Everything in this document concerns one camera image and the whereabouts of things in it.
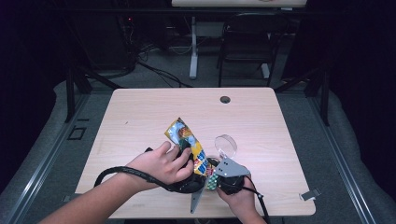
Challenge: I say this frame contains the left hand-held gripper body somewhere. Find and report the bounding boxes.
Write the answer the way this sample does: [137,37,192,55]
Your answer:
[167,153,210,215]

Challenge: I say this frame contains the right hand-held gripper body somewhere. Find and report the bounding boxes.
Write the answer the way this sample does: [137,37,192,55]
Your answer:
[214,157,251,196]

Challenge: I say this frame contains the yellow spouted pouch green cap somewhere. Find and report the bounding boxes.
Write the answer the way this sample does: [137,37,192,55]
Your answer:
[163,117,219,191]

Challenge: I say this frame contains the clear plastic jar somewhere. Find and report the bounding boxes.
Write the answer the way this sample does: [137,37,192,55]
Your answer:
[214,133,238,161]

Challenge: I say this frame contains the person's right hand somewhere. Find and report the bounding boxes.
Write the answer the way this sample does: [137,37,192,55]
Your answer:
[217,175,258,217]

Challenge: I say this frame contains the person's left hand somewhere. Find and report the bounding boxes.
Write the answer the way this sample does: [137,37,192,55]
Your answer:
[125,140,195,191]

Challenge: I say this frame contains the black metal stand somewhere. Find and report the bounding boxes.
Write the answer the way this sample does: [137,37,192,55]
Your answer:
[64,18,122,124]
[274,62,331,127]

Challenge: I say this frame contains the black folding chair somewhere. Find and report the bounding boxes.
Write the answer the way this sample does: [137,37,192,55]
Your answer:
[217,12,289,88]

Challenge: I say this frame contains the black computer tower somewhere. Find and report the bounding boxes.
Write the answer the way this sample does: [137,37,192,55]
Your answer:
[78,12,134,71]

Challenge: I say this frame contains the white background desk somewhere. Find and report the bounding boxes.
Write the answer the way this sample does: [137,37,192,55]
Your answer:
[171,0,309,80]

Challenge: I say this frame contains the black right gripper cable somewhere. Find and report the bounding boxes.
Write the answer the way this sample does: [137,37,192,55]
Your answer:
[227,175,271,224]

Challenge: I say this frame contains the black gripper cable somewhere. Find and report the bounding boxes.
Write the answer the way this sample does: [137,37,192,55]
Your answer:
[93,147,206,194]
[227,175,271,224]

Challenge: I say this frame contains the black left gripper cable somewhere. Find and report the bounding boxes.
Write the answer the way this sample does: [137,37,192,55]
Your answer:
[93,147,206,194]

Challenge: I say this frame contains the black floor cables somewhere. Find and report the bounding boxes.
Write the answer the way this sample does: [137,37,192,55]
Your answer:
[136,40,194,89]

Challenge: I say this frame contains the metal floor rail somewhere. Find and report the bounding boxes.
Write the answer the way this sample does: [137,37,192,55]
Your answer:
[0,92,92,224]
[306,92,377,224]

